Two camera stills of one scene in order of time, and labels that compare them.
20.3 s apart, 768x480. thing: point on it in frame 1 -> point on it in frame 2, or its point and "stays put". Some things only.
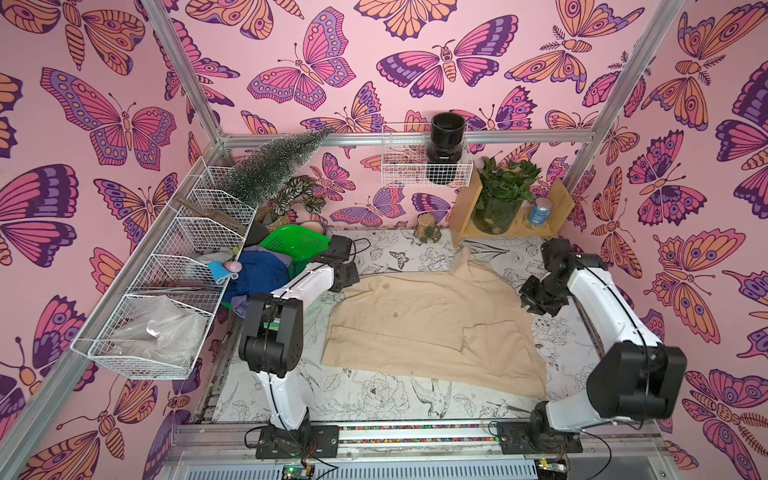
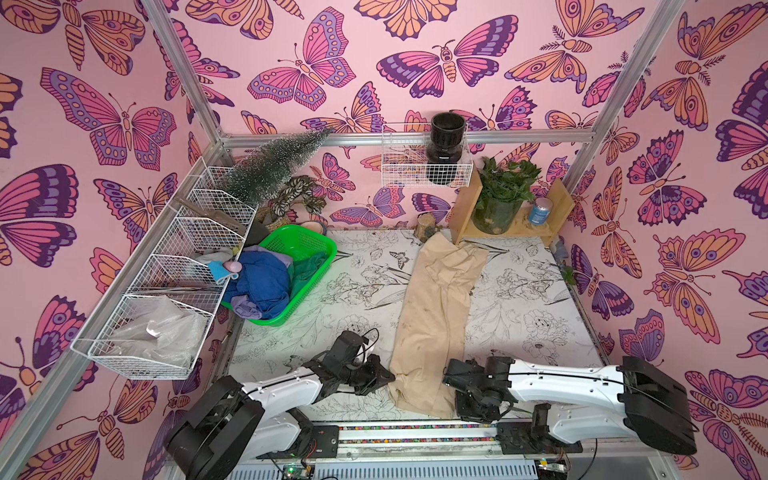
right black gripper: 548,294 -> 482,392
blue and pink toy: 222,270 stays put
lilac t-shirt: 240,303 stays put
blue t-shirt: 261,273 stays put
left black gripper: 356,275 -> 376,379
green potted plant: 503,190 stays put
